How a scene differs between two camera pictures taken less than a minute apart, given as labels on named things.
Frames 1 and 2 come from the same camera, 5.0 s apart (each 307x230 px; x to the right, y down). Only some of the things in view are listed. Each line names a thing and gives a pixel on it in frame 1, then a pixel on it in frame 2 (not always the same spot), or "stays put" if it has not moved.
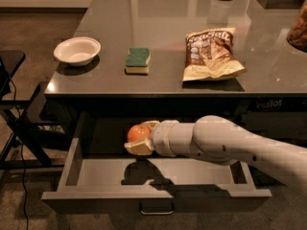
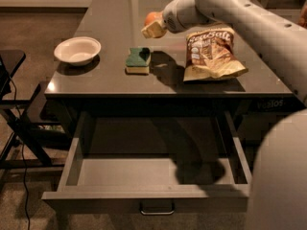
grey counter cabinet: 238,54 stays put
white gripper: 162,136 to 172,17
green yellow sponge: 137,61 stays put
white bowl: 77,50 stays put
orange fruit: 138,132 to 153,16
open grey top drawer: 101,171 stays put
